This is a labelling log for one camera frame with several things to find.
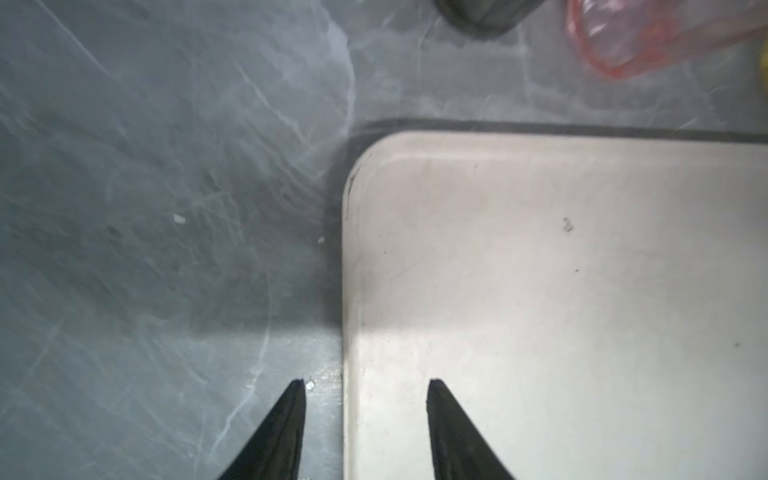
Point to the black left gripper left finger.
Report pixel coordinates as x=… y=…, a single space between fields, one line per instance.
x=273 y=452

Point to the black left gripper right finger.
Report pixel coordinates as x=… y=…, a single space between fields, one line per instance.
x=458 y=450

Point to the beige rectangular tray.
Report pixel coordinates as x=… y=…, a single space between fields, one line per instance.
x=598 y=306

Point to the dark grey translucent cup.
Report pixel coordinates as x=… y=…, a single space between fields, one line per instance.
x=486 y=19

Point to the pink translucent short cup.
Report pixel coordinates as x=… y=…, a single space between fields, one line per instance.
x=623 y=39

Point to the yellow translucent short cup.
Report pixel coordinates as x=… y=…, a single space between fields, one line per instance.
x=763 y=66

